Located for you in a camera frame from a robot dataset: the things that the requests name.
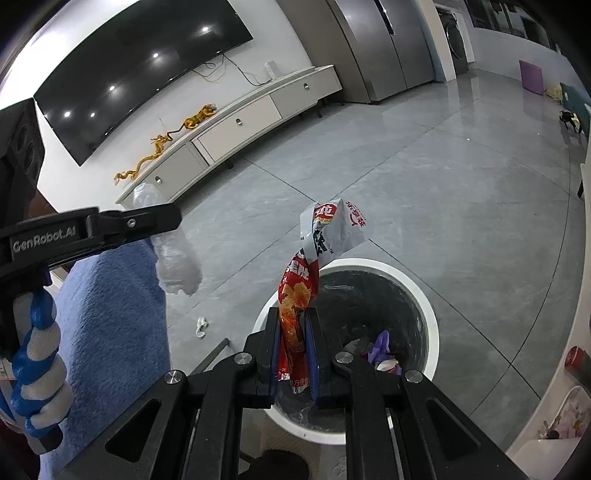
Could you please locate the small black object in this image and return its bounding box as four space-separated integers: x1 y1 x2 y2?
558 110 583 134

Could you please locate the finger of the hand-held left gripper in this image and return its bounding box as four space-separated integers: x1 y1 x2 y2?
98 202 182 247

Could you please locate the orange dragon figurine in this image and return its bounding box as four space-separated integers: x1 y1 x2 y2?
180 104 218 131

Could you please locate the clear plastic bag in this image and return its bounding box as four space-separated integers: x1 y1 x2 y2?
131 182 204 296

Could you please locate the grey washing machine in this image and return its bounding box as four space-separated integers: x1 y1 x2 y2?
436 4 476 75

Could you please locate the white coffee table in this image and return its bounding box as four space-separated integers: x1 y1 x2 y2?
505 161 591 455

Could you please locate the floral tray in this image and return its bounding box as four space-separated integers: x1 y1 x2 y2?
538 385 591 439

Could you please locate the blue fluffy blanket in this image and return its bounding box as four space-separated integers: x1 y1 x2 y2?
39 240 171 480

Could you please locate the grey metal rod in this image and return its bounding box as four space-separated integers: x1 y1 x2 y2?
189 338 230 374

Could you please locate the golden dragon figurine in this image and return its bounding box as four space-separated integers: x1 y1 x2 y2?
115 133 174 185

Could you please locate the person's left hand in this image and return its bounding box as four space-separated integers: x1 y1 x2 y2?
0 288 75 437

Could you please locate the green chair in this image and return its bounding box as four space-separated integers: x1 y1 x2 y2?
560 82 591 139

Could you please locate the red can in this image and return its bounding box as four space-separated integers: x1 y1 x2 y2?
564 346 591 370

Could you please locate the red silver snack packet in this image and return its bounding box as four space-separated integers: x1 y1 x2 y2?
277 198 370 394

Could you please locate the purple glove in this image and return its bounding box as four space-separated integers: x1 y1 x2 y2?
360 330 393 365

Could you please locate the large black television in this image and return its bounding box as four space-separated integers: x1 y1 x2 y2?
34 0 254 167

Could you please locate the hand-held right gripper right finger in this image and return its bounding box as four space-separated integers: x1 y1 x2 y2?
302 308 529 480

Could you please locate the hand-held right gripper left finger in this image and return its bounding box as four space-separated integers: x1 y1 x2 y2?
60 306 282 480

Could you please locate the white round trash bin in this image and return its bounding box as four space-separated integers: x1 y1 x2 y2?
252 258 438 446

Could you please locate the dark round object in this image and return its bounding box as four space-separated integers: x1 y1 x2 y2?
259 449 311 480

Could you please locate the white beige tv cabinet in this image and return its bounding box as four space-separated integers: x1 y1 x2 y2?
115 65 345 206

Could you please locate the purple box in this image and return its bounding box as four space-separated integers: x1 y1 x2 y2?
519 60 546 95

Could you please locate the silver refrigerator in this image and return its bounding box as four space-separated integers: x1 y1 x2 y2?
325 0 437 104

